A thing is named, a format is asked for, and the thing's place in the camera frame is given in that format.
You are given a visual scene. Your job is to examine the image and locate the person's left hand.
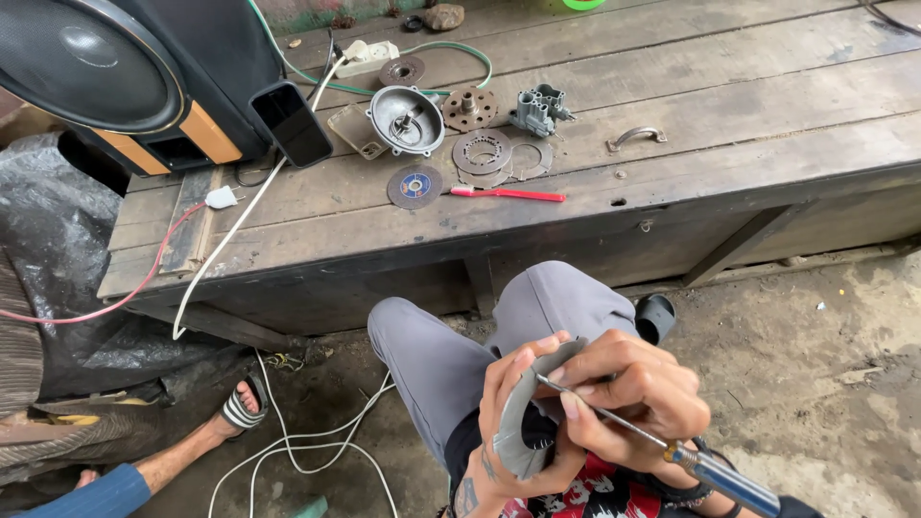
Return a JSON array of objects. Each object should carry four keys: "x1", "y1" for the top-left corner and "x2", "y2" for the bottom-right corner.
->
[{"x1": 460, "y1": 332, "x2": 588, "y2": 509}]

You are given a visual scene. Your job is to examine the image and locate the person's right hand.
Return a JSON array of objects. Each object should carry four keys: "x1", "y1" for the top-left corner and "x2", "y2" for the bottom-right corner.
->
[{"x1": 545, "y1": 329, "x2": 712, "y2": 477}]

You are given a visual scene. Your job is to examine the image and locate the blue handled screwdriver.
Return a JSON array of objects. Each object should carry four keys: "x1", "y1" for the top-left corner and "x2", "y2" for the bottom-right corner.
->
[{"x1": 534, "y1": 373, "x2": 782, "y2": 518}]

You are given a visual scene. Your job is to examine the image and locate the person's grey trousers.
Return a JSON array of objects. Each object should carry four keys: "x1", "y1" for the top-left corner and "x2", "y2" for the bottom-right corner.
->
[{"x1": 367, "y1": 260, "x2": 641, "y2": 469}]

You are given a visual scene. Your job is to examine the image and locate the black plastic pipe piece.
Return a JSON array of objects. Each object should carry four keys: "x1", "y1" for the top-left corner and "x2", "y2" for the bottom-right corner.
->
[{"x1": 634, "y1": 293, "x2": 678, "y2": 347}]

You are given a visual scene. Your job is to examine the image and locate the person's red patterned shirt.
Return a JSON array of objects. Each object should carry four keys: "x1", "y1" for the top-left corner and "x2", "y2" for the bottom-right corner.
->
[{"x1": 502, "y1": 452, "x2": 666, "y2": 518}]

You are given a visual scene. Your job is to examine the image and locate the red toothbrush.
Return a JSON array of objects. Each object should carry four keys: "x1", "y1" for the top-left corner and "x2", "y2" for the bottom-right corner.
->
[{"x1": 449, "y1": 183, "x2": 568, "y2": 204}]

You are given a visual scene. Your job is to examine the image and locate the teal plastic object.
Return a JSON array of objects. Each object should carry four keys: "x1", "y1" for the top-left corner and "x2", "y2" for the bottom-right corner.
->
[{"x1": 290, "y1": 494, "x2": 331, "y2": 518}]

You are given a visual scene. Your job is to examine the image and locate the flat round metal plate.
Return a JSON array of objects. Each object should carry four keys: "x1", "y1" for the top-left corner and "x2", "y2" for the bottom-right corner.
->
[{"x1": 458, "y1": 161, "x2": 514, "y2": 191}]

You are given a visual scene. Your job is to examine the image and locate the cutting disc with blue label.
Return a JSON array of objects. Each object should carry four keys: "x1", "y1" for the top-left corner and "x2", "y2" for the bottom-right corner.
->
[{"x1": 386, "y1": 164, "x2": 445, "y2": 211}]

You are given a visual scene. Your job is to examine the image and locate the slotted round metal plate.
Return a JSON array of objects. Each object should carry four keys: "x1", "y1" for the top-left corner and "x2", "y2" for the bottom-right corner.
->
[{"x1": 451, "y1": 127, "x2": 514, "y2": 177}]

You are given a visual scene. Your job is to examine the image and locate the striped sandal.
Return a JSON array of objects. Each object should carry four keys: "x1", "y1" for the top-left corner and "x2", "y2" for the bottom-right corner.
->
[{"x1": 219, "y1": 371, "x2": 271, "y2": 433}]

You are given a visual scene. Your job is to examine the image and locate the grey metal valve block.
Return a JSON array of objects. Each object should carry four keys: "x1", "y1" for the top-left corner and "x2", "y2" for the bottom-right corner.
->
[{"x1": 508, "y1": 82, "x2": 577, "y2": 140}]

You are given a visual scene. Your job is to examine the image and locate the metal flange with hub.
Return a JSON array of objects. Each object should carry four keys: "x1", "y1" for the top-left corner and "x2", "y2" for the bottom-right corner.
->
[{"x1": 440, "y1": 85, "x2": 500, "y2": 134}]

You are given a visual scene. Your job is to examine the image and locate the round metal housing cover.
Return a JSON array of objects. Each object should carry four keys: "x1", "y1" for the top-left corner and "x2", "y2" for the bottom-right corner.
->
[{"x1": 366, "y1": 84, "x2": 448, "y2": 158}]

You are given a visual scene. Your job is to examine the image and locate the clear phone case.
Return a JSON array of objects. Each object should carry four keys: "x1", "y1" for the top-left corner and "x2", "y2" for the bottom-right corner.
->
[{"x1": 327, "y1": 102, "x2": 390, "y2": 161}]

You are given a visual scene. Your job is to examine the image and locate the small dark grinding disc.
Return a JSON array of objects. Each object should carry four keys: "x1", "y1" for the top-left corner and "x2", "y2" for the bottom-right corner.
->
[{"x1": 378, "y1": 55, "x2": 427, "y2": 89}]

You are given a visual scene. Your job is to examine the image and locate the white plug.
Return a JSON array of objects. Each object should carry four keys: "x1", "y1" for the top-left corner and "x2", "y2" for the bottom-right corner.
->
[{"x1": 204, "y1": 185, "x2": 244, "y2": 211}]

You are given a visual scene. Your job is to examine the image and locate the black smartphone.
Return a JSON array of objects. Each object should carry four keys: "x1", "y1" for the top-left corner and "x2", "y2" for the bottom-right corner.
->
[{"x1": 249, "y1": 80, "x2": 335, "y2": 169}]

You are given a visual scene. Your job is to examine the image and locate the white power strip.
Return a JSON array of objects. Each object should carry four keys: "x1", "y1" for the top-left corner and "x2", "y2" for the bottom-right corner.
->
[{"x1": 334, "y1": 39, "x2": 401, "y2": 79}]

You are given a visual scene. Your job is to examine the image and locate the brown stone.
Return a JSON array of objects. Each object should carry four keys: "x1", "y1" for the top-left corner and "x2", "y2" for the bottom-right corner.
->
[{"x1": 422, "y1": 3, "x2": 466, "y2": 32}]

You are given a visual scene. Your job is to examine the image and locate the black plastic sheet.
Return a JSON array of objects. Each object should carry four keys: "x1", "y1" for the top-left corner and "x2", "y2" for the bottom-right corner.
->
[{"x1": 0, "y1": 132, "x2": 254, "y2": 405}]

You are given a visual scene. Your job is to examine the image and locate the brown striped cloth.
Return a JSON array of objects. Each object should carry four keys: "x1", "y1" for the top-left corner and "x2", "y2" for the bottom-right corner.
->
[{"x1": 0, "y1": 248, "x2": 170, "y2": 490}]

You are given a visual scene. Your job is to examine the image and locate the large black speaker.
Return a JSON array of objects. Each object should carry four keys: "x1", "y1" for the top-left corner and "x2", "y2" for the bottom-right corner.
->
[{"x1": 0, "y1": 0, "x2": 286, "y2": 178}]

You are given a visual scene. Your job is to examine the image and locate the black wrist bracelet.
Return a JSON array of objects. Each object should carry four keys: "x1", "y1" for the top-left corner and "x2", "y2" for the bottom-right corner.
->
[{"x1": 644, "y1": 435, "x2": 744, "y2": 518}]

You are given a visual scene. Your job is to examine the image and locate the thin metal gasket ring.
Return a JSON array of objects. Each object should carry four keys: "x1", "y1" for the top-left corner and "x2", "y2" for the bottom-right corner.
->
[{"x1": 509, "y1": 140, "x2": 555, "y2": 181}]

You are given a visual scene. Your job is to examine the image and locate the metal drawer handle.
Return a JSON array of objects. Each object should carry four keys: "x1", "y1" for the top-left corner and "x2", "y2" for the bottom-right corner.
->
[{"x1": 605, "y1": 126, "x2": 669, "y2": 154}]

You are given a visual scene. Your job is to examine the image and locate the white cable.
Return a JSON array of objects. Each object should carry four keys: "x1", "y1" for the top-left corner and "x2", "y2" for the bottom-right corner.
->
[{"x1": 171, "y1": 56, "x2": 401, "y2": 518}]

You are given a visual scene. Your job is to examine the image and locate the green cable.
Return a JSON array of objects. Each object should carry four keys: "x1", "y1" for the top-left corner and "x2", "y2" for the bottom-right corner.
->
[{"x1": 247, "y1": 0, "x2": 495, "y2": 98}]

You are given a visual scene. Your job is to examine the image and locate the red cable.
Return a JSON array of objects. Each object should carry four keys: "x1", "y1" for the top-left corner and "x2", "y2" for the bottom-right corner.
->
[{"x1": 0, "y1": 201, "x2": 210, "y2": 325}]

